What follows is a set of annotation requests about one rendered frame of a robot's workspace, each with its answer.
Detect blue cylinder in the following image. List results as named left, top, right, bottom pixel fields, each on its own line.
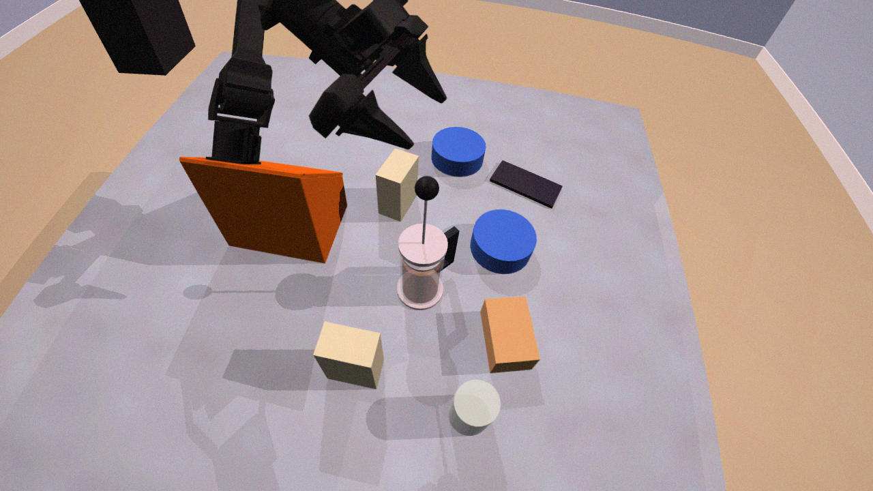
left=431, top=127, right=486, bottom=177
left=470, top=209, right=537, bottom=274

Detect white cylinder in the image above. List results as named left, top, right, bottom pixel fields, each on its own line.
left=448, top=380, right=501, bottom=436

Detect french press coffee maker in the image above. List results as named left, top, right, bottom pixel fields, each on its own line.
left=397, top=176, right=460, bottom=310

